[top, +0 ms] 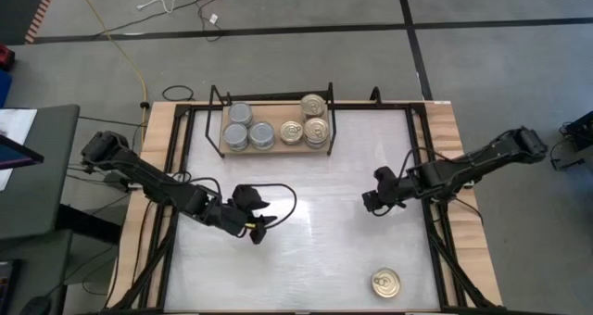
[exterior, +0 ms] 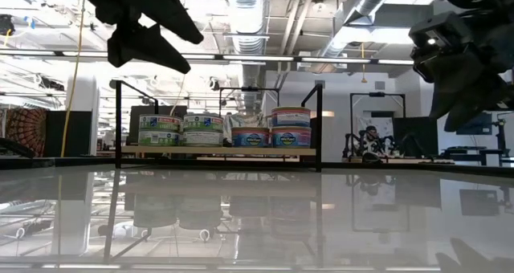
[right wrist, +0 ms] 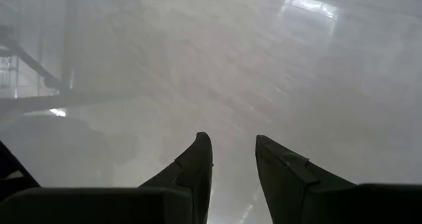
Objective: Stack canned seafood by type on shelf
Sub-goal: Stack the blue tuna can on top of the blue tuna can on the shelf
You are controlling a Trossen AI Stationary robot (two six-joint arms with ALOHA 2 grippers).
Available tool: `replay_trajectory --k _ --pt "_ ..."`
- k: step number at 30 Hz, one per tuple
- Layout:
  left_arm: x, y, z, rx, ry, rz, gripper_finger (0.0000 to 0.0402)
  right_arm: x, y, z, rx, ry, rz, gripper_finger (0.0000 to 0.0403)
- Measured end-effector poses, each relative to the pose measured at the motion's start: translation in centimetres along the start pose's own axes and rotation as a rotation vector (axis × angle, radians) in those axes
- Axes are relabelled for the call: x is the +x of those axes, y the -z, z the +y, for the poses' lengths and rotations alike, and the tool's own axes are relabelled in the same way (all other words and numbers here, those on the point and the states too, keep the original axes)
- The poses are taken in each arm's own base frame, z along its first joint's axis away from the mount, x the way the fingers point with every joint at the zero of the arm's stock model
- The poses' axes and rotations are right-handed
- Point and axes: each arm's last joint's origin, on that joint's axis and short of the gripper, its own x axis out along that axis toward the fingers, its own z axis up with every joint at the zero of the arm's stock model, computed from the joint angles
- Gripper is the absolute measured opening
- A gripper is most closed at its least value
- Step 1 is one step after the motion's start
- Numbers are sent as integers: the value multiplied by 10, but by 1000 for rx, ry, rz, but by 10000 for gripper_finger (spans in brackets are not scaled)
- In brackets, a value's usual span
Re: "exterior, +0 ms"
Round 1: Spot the thin yellow cable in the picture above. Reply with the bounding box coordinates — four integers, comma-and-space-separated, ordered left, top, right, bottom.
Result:
169, 74, 186, 116

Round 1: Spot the green label tuna can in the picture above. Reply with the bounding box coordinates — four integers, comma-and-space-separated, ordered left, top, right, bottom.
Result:
137, 130, 182, 148
182, 112, 225, 132
182, 130, 225, 148
138, 113, 182, 132

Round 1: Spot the black desk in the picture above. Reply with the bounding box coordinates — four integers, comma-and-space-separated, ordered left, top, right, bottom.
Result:
439, 145, 514, 166

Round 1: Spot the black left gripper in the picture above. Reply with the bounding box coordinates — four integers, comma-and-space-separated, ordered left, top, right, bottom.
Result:
62, 0, 205, 75

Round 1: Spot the white poster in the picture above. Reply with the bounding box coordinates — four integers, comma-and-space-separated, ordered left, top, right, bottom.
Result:
357, 116, 394, 145

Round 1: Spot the distant black station frame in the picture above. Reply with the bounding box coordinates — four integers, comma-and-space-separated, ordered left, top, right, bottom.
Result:
218, 86, 281, 117
349, 91, 407, 156

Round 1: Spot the wooden shelf black frame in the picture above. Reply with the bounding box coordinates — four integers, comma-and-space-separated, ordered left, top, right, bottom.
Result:
115, 79, 325, 173

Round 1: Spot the black partition panel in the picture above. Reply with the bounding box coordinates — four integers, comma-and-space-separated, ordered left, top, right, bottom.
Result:
43, 110, 93, 158

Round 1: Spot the black round ceiling device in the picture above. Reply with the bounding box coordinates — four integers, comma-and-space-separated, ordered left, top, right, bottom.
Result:
0, 14, 16, 37

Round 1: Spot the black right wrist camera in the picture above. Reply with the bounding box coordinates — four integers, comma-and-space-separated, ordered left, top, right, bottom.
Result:
408, 10, 475, 84

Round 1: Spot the person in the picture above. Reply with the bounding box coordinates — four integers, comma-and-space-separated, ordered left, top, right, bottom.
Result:
360, 124, 387, 162

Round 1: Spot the orange patterned tapestry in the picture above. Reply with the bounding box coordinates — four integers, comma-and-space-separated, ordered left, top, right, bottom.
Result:
4, 107, 47, 158

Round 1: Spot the long hanging light fixture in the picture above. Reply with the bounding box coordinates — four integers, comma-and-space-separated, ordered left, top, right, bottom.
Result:
0, 47, 414, 67

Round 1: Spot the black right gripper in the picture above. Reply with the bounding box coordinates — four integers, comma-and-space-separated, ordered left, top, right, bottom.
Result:
428, 7, 514, 133

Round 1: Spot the black wall screen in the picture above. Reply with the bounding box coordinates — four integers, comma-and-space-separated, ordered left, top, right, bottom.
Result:
455, 111, 493, 137

